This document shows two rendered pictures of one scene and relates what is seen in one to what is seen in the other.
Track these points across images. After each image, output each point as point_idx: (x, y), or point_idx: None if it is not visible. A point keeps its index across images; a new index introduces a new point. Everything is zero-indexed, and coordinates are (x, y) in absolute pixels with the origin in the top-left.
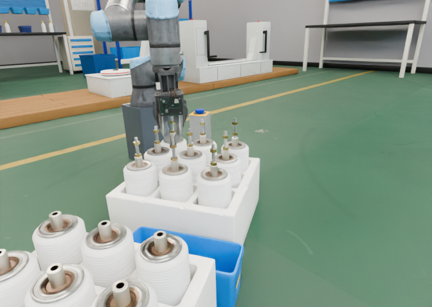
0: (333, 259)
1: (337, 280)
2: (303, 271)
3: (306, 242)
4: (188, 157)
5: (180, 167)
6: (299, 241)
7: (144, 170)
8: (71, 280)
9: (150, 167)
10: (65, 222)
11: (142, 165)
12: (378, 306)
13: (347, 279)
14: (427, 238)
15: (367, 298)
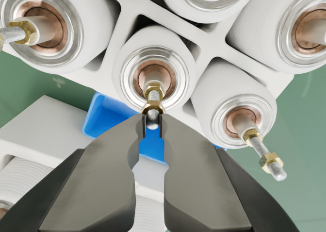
0: (318, 106)
1: (298, 129)
2: (276, 116)
3: (313, 76)
4: (202, 0)
5: (170, 72)
6: (307, 73)
7: (72, 65)
8: None
9: (83, 48)
10: (8, 210)
11: (54, 34)
12: (305, 154)
13: (307, 130)
14: None
15: (304, 147)
